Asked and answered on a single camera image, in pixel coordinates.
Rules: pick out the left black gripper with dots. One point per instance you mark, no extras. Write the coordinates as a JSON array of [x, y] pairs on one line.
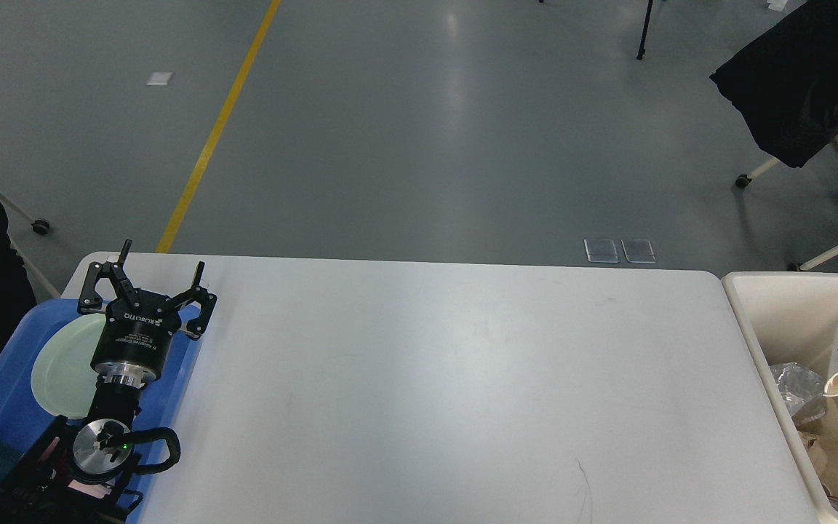
[[135, 338]]

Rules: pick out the aluminium foil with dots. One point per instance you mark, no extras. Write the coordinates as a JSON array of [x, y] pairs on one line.
[[801, 390]]

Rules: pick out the green plate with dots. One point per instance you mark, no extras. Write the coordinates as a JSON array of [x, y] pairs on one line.
[[62, 380]]

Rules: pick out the pink ribbed mug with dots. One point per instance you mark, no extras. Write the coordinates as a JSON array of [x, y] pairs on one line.
[[102, 483]]

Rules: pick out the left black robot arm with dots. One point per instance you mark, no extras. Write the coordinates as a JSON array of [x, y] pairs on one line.
[[114, 433]]

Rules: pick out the white plastic bin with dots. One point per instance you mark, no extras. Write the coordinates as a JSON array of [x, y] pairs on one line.
[[789, 317]]

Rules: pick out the blue plastic tray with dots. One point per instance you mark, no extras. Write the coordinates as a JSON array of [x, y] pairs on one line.
[[22, 420]]

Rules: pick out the black jacket on chair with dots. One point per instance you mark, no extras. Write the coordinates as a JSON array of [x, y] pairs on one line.
[[785, 84]]

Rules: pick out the black tripod leg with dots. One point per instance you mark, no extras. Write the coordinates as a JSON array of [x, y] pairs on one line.
[[642, 46]]

